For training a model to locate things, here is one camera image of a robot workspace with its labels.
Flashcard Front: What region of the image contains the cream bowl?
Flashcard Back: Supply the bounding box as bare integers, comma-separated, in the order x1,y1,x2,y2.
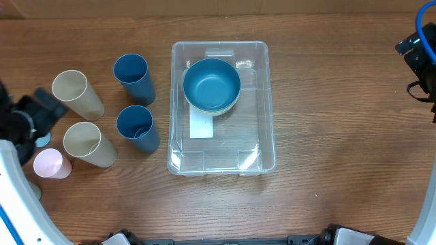
189,103,234,116
186,96,240,116

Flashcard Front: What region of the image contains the clear plastic storage bin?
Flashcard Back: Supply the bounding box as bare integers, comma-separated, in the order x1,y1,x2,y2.
168,41,277,176

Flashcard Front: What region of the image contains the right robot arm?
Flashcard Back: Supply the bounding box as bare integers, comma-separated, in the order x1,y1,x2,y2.
395,33,435,245

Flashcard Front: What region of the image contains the light blue small cup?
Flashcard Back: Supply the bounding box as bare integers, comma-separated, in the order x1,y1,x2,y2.
35,132,51,148

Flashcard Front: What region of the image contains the dark blue bowl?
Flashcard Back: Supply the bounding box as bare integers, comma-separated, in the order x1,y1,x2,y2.
183,59,241,107

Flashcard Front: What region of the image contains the dark blue tall cup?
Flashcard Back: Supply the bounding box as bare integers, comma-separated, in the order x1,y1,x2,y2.
113,53,156,106
116,105,160,153

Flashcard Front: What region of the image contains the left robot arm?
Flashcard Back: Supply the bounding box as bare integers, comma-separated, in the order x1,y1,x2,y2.
1,84,71,244

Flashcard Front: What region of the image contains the beige tall cup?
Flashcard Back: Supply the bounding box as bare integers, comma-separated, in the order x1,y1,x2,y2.
63,122,117,168
52,70,105,121

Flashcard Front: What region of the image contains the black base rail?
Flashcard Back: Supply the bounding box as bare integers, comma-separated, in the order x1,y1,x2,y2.
142,235,319,245

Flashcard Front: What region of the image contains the mint green small cup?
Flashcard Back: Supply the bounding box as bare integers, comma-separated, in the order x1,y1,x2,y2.
29,182,42,200

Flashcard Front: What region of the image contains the right blue cable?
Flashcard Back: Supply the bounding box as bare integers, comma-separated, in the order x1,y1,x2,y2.
414,0,436,65

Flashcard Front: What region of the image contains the pink small cup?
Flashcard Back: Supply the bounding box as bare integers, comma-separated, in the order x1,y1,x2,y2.
33,148,72,179

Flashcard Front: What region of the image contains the white label in bin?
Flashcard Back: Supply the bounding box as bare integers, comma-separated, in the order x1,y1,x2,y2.
189,106,213,139

